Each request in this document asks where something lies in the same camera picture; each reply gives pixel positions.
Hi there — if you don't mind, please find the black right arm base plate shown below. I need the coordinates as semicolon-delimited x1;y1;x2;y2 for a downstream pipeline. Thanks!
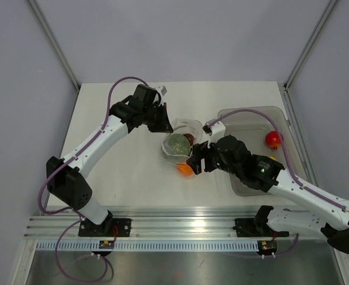
232;218;290;238

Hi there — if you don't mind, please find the aluminium table edge rail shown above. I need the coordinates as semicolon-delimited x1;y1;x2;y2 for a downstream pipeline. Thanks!
24;206;347;240

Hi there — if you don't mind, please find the right small circuit board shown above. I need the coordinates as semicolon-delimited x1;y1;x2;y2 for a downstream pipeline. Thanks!
258;240;278;255

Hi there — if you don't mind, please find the red apple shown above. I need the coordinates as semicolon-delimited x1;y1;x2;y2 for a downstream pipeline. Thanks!
265;131;284;150

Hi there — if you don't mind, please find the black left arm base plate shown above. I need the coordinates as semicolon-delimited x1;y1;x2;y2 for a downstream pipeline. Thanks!
78;218;132;238

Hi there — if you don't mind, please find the aluminium frame post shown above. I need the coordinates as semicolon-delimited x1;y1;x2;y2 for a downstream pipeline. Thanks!
26;0;81;94
284;0;340;91

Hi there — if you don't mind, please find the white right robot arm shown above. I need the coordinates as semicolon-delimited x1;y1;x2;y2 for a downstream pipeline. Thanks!
186;135;349;254

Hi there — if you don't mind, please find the left aluminium frame post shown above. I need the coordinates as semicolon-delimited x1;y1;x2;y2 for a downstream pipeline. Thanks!
26;0;81;94

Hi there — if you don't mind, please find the small circuit board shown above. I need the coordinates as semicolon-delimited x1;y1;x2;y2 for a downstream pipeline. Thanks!
99;240;115;249
258;240;278;255

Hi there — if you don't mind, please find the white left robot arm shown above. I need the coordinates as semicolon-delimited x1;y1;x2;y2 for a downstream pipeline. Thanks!
46;84;173;236

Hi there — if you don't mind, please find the clear zip top bag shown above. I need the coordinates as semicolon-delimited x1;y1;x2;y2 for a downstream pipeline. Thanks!
161;118;203;178

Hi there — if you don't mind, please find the orange fruit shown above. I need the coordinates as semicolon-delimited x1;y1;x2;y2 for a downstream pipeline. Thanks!
177;163;194;177

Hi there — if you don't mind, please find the dark red passion fruit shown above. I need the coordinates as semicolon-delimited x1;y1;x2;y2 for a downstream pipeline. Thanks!
183;134;195;145

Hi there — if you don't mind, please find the right aluminium frame post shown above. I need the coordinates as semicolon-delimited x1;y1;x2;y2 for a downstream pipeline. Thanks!
284;0;340;91

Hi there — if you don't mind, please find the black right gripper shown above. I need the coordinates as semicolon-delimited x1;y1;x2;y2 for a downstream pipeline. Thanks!
187;140;242;178

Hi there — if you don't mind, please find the green netted melon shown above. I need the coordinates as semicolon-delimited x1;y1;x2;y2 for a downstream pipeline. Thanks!
163;134;191;156

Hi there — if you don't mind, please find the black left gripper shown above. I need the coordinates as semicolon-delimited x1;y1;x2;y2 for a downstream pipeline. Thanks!
142;103;173;133

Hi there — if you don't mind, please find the clear plastic bin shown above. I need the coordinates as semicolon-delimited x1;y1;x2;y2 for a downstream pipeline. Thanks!
221;106;307;180

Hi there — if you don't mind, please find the left small circuit board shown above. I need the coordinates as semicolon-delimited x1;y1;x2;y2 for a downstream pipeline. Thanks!
99;240;115;249

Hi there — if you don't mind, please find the white slotted cable duct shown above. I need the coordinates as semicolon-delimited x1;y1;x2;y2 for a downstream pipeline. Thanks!
36;240;259;252

